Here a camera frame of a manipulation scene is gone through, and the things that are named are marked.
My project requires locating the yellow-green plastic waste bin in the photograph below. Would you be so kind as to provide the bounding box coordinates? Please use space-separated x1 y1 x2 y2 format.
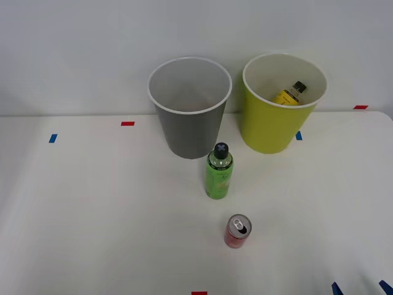
240 52 329 155

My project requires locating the green plastic bottle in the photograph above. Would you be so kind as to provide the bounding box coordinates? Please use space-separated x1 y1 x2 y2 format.
205 142 235 200

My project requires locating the grey plastic waste bin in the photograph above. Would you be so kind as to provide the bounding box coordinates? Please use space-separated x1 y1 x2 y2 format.
147 56 233 160

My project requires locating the red drink can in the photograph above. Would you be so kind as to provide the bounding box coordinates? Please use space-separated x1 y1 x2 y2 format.
224 213 252 249

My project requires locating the yellow plastic bottle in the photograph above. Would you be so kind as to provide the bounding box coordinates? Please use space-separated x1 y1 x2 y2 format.
270 80 308 106

